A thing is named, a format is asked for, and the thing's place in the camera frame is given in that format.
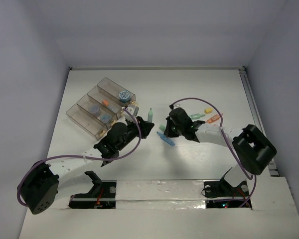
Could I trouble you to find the green pen cap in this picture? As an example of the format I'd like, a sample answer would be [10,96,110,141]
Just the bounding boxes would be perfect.
[159,124,166,131]

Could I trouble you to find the blue slime jar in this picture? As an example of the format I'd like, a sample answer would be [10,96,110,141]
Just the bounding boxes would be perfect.
[119,90,131,103]

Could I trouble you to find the aluminium rail right edge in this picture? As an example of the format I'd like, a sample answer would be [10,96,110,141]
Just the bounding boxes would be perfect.
[239,68,280,177]

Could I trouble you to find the yellow pen cap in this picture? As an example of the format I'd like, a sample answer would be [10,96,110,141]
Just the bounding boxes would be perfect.
[204,108,213,114]

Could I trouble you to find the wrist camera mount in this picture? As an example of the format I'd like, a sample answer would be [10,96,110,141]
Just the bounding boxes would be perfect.
[169,104,181,110]
[123,105,139,122]

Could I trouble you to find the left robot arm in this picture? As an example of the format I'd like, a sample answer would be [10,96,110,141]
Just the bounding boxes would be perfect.
[17,117,154,215]

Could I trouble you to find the orange tip marker pen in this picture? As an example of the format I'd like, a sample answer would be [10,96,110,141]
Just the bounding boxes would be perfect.
[102,101,117,113]

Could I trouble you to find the green highlighter pen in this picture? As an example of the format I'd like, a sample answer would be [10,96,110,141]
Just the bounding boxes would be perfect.
[148,108,153,122]

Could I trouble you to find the green clear clip pen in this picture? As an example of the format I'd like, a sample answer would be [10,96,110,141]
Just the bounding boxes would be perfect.
[189,114,205,120]

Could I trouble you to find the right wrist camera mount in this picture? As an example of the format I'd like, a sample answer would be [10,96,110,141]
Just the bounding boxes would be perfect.
[169,104,181,110]

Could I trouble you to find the orange clear clip pen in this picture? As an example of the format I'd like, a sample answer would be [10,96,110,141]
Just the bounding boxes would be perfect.
[206,113,223,123]

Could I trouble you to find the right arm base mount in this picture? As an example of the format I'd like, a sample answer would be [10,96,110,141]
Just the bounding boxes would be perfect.
[201,180,249,209]

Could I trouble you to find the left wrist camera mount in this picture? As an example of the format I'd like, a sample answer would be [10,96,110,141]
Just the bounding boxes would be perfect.
[123,105,139,122]

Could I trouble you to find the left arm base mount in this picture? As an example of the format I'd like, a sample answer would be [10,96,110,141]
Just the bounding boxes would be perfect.
[68,171,117,209]

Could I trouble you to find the smoky clear drawer organizer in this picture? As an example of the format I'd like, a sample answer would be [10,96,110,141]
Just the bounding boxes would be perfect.
[66,77,136,140]

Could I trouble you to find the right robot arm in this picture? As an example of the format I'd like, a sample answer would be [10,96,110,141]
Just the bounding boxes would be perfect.
[164,108,277,197]

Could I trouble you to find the blue clear clip pen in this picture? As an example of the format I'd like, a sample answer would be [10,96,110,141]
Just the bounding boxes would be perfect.
[156,131,175,147]

